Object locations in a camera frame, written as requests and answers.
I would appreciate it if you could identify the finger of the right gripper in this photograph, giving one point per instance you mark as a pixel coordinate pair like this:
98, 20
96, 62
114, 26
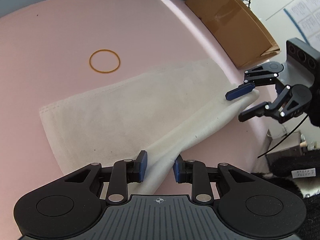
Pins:
262, 75
255, 109

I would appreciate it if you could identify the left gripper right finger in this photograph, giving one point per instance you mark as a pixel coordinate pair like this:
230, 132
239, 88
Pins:
245, 203

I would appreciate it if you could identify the white fabric shopping bag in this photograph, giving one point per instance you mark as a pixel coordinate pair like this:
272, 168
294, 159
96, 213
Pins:
164, 111

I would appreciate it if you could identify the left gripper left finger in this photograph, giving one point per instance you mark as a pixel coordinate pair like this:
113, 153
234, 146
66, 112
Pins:
73, 203

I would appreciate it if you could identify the brown cardboard box right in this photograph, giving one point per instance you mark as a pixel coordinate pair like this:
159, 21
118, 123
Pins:
240, 33

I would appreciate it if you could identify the white paper poster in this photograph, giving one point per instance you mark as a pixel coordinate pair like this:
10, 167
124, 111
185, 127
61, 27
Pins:
305, 16

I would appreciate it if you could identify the yellow rubber band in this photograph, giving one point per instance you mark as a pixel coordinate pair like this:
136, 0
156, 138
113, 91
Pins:
104, 61

